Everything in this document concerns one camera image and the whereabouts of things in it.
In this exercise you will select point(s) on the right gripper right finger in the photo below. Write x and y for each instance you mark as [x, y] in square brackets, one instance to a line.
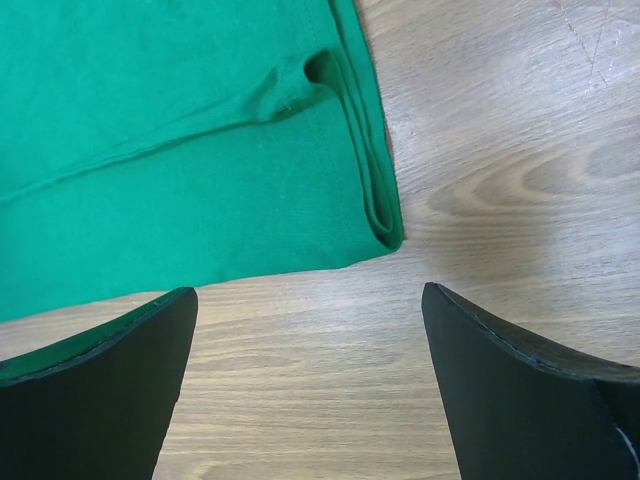
[521, 406]

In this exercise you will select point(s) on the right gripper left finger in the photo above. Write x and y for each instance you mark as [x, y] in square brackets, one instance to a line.
[98, 404]

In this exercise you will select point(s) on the green t shirt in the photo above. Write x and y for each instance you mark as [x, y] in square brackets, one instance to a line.
[151, 145]

